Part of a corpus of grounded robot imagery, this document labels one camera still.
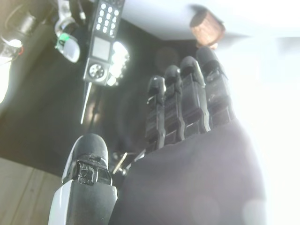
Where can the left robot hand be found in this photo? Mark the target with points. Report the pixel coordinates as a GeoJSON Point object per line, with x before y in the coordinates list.
{"type": "Point", "coordinates": [187, 182]}

